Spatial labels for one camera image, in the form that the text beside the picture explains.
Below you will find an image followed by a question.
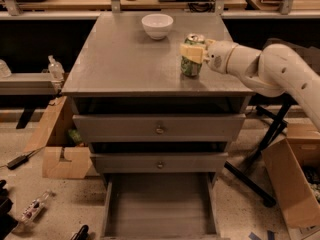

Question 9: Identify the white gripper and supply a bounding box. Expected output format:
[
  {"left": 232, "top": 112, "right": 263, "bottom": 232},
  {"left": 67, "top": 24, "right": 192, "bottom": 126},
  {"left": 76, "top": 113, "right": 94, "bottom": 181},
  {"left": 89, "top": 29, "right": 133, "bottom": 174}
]
[{"left": 180, "top": 39, "right": 238, "bottom": 74}]

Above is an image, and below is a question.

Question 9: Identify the green soda can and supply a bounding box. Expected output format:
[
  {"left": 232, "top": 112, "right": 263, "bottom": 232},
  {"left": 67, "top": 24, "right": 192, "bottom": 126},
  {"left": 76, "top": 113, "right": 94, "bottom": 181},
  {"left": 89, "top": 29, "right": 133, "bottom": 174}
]
[{"left": 181, "top": 33, "right": 205, "bottom": 77}]

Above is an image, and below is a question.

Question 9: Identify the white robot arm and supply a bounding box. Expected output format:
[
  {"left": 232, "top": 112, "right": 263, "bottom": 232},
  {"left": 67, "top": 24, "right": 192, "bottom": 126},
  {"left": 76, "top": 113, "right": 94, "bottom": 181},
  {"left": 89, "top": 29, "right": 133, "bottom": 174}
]
[{"left": 180, "top": 39, "right": 320, "bottom": 130}]

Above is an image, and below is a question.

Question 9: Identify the grey top drawer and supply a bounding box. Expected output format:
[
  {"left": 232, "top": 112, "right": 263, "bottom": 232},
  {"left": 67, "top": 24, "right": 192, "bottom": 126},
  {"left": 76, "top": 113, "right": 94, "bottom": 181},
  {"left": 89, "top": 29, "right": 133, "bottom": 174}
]
[{"left": 73, "top": 114, "right": 245, "bottom": 143}]

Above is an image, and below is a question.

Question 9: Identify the brass top drawer knob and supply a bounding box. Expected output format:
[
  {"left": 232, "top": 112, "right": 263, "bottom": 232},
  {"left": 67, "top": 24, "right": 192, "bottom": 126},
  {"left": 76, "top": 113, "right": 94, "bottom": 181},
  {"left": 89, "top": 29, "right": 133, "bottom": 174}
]
[{"left": 155, "top": 125, "right": 164, "bottom": 135}]

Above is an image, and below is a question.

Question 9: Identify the grey drawer cabinet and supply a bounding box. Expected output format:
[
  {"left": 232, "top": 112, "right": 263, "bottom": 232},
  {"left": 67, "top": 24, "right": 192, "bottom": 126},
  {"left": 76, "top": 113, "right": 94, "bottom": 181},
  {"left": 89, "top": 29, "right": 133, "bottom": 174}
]
[{"left": 61, "top": 11, "right": 257, "bottom": 240}]

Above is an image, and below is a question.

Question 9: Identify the grey middle drawer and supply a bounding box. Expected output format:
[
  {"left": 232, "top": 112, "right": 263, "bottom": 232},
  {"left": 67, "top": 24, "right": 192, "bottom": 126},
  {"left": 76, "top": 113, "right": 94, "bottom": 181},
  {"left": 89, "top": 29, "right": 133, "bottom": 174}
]
[{"left": 91, "top": 152, "right": 228, "bottom": 173}]

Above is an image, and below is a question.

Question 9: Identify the grey open bottom drawer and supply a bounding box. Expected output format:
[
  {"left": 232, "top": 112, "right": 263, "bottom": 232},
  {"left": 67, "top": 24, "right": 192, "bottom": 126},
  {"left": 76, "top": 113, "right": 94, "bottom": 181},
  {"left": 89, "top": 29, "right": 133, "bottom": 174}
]
[{"left": 101, "top": 173, "right": 220, "bottom": 240}]

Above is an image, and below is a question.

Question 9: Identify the white ceramic bowl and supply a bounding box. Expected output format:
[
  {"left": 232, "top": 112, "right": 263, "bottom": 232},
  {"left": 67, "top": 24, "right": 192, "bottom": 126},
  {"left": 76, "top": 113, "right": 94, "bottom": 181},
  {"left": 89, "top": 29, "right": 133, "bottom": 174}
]
[{"left": 141, "top": 13, "right": 174, "bottom": 40}]

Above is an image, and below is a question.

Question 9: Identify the clear bottle on shelf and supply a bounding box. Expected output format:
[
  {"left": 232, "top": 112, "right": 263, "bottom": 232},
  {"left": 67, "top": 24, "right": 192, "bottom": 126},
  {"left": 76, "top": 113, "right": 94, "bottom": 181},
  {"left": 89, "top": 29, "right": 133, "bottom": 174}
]
[{"left": 48, "top": 55, "right": 64, "bottom": 81}]

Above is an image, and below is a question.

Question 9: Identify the open cardboard box right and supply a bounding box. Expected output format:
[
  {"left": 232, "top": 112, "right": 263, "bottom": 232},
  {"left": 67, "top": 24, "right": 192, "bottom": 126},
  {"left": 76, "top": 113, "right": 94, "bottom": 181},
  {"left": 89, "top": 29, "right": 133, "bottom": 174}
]
[{"left": 262, "top": 124, "right": 320, "bottom": 228}]

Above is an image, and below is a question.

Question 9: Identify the cardboard box left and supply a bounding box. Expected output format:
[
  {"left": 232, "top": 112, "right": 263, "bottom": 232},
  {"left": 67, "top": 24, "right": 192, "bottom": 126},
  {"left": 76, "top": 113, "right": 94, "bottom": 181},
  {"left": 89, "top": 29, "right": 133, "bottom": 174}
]
[{"left": 25, "top": 97, "right": 97, "bottom": 179}]

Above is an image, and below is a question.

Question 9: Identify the grey low shelf left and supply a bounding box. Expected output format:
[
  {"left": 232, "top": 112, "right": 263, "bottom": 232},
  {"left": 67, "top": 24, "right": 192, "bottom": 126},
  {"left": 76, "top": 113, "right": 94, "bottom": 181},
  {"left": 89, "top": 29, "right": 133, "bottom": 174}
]
[{"left": 0, "top": 73, "right": 63, "bottom": 95}]

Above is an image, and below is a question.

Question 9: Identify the black power adapter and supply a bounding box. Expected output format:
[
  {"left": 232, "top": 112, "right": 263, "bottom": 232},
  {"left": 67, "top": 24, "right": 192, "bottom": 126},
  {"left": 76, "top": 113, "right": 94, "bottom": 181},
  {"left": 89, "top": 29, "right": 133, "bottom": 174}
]
[{"left": 7, "top": 155, "right": 28, "bottom": 170}]

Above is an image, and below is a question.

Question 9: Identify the plastic bottle on floor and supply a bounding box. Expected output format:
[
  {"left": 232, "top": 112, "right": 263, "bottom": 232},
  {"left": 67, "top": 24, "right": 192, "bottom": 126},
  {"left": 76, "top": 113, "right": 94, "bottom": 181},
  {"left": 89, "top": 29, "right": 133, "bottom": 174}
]
[{"left": 19, "top": 190, "right": 54, "bottom": 226}]

